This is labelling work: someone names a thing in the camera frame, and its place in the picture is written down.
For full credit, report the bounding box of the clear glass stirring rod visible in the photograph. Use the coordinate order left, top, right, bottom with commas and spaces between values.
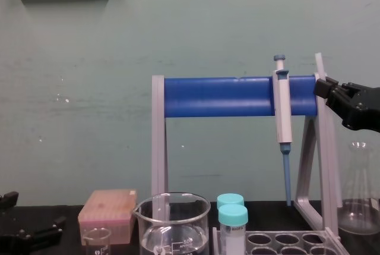
313, 52, 340, 207

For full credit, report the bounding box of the white and blue pipette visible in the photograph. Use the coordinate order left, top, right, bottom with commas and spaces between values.
273, 54, 293, 207

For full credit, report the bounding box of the clear glass conical flask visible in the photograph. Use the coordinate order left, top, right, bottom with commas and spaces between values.
336, 140, 380, 235

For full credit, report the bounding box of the small glass beaker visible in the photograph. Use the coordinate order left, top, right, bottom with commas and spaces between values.
82, 228, 112, 255

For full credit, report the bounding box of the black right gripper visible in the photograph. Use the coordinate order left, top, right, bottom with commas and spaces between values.
313, 77, 380, 133

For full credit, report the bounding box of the large glass beaker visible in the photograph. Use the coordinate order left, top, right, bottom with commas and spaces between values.
132, 192, 212, 255

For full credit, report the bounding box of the teal capped sample tube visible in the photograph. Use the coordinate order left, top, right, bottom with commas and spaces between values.
218, 204, 249, 255
216, 193, 245, 210

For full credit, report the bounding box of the grey stand with blue bar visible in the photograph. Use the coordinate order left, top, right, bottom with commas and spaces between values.
151, 72, 343, 240

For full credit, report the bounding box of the grey tube rack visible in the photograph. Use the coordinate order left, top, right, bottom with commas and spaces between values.
211, 226, 352, 255

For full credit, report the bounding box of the pink pipette tip box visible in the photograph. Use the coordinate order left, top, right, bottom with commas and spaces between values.
77, 188, 138, 244

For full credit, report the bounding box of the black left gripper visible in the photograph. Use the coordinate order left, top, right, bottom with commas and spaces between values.
0, 191, 68, 255

